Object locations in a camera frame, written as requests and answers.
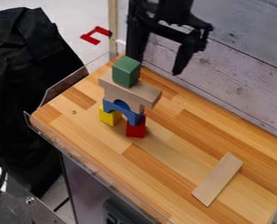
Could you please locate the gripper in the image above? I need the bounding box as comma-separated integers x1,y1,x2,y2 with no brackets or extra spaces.
123,12,216,76

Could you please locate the green block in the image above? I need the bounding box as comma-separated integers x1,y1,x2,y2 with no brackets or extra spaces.
111,55,143,89

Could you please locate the natural wood arch block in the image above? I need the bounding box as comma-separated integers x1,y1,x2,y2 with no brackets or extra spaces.
97,71,164,116

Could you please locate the red clamp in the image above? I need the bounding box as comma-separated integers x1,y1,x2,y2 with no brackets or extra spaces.
78,25,114,46

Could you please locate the blue arch block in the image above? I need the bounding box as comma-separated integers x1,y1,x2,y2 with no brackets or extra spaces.
100,99,147,127

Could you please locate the red block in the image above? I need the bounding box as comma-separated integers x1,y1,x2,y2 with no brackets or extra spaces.
125,115,149,139

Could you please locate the yellow block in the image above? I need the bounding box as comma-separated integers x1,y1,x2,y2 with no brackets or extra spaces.
97,104,123,127

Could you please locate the black cloth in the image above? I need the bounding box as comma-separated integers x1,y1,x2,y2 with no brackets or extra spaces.
0,6,87,200

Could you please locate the flat wooden plank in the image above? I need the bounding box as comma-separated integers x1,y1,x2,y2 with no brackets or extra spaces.
190,151,245,207

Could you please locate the wooden post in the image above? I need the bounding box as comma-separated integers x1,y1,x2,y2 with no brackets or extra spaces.
106,0,120,60

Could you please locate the black metal frame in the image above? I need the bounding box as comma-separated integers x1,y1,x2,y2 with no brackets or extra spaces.
0,157,70,224

